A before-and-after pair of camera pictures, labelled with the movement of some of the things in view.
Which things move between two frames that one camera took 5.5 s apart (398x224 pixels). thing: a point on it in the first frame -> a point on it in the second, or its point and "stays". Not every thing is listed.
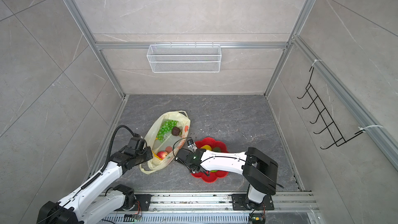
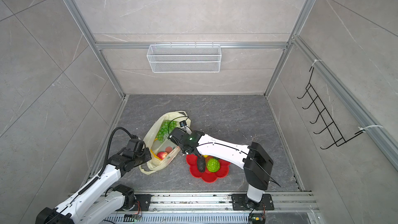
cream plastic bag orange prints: x=166 y=132 stays
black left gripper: x=147 y=150 stays
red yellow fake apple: x=162 y=154 stays
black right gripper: x=189 y=170 -> x=182 y=150
